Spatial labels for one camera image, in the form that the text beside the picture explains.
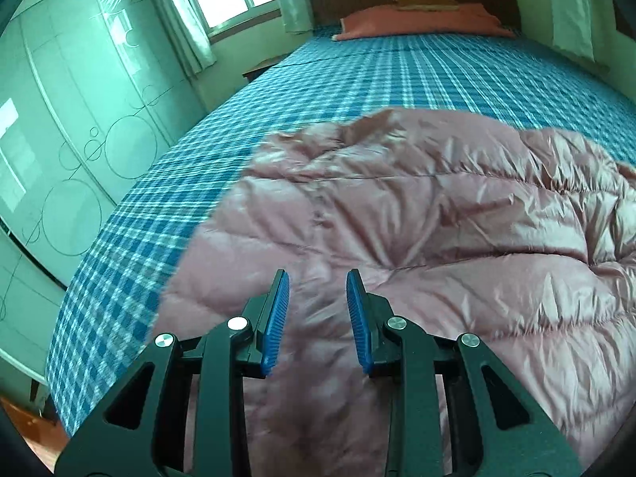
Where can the bed with blue plaid sheet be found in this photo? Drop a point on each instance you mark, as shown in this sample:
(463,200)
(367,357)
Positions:
(248,109)

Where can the pink puffer jacket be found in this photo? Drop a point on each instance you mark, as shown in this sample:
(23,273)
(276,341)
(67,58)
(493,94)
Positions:
(447,233)

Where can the orange pillow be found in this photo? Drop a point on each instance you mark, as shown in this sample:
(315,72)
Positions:
(422,22)

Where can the dark wooden headboard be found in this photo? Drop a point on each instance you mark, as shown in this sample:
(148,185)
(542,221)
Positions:
(348,2)

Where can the small brown patterned cushion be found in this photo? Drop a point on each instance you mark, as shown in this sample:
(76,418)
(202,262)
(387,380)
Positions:
(427,0)

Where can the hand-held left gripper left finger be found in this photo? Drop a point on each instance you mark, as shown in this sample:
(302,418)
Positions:
(276,328)

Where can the dark wooden nightstand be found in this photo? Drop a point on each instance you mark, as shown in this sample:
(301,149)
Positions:
(261,69)

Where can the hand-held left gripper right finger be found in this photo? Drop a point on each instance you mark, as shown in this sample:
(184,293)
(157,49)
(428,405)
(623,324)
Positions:
(357,328)

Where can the white wardrobe with circle pattern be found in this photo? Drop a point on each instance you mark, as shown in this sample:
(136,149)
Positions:
(74,134)

